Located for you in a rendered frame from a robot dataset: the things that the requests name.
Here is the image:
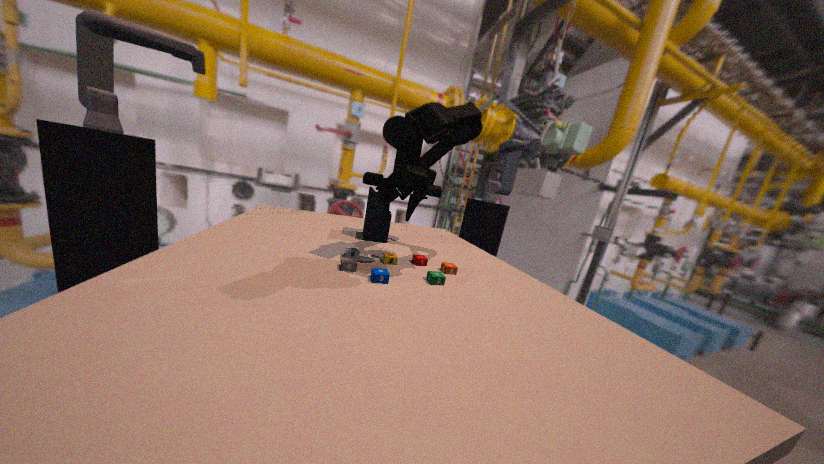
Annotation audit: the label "yellow block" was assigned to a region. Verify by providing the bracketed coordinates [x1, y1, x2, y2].
[382, 253, 398, 265]

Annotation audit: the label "blue block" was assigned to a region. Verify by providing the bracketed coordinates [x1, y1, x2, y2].
[371, 268, 390, 284]

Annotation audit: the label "orange block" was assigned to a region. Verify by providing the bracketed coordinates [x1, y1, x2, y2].
[441, 262, 458, 274]

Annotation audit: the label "green block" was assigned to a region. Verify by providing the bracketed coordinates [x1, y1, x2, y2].
[426, 271, 446, 285]

